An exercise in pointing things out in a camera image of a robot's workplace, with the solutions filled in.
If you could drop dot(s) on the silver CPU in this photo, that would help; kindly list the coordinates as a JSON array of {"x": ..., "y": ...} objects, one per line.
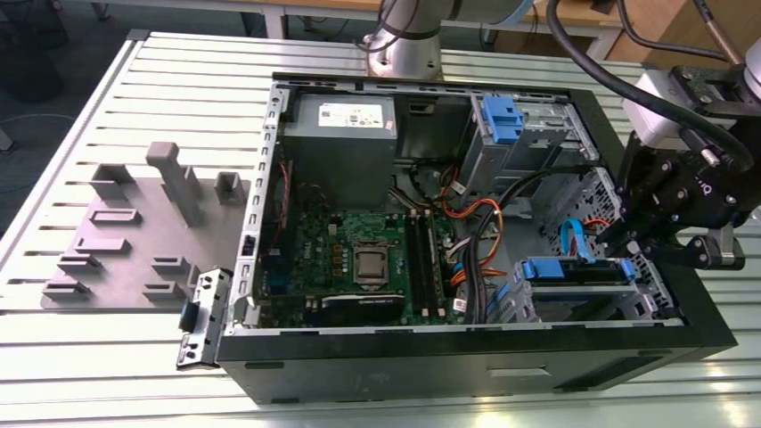
[{"x": 370, "y": 266}]

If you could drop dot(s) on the wooden desk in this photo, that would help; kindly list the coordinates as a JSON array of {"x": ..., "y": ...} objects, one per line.
[{"x": 582, "y": 15}]

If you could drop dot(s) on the hinged metal card bracket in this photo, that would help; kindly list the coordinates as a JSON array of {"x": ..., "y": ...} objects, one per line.
[{"x": 208, "y": 290}]

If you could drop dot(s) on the black RAM slot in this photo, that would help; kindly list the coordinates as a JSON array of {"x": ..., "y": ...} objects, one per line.
[
  {"x": 433, "y": 263},
  {"x": 416, "y": 263}
]

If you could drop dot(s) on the grey power supply unit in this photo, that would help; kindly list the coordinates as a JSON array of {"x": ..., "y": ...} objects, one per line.
[{"x": 338, "y": 165}]

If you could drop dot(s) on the pale grey camera box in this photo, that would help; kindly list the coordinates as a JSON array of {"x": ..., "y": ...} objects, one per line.
[{"x": 653, "y": 111}]

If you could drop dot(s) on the wooden cabinet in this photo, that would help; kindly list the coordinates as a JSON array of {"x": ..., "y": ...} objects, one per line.
[{"x": 672, "y": 18}]

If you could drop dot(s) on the grey parts rack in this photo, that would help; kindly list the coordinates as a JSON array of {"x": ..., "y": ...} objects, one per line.
[{"x": 148, "y": 249}]

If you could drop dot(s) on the black office chair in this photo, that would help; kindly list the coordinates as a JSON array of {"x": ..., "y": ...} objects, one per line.
[{"x": 29, "y": 53}]

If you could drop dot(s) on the blue plastic drive latch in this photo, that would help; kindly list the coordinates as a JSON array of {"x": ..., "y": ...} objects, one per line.
[{"x": 502, "y": 118}]

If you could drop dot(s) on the metal optical drive cage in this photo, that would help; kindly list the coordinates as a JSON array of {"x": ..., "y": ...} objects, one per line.
[{"x": 534, "y": 151}]

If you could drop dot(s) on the black PC case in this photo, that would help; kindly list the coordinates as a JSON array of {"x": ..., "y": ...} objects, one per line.
[{"x": 416, "y": 370}]

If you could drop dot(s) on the metal disk bay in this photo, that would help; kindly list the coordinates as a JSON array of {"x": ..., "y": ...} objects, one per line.
[{"x": 576, "y": 290}]

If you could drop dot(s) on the black graphics card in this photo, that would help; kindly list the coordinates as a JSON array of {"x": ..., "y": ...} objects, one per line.
[{"x": 362, "y": 305}]

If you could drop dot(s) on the green motherboard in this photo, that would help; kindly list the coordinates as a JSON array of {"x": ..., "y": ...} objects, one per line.
[{"x": 321, "y": 232}]

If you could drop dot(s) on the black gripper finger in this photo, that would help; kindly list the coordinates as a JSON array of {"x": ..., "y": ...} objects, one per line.
[
  {"x": 696, "y": 249},
  {"x": 645, "y": 187}
]

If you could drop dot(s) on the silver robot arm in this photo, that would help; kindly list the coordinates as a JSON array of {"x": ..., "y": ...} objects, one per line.
[{"x": 410, "y": 53}]

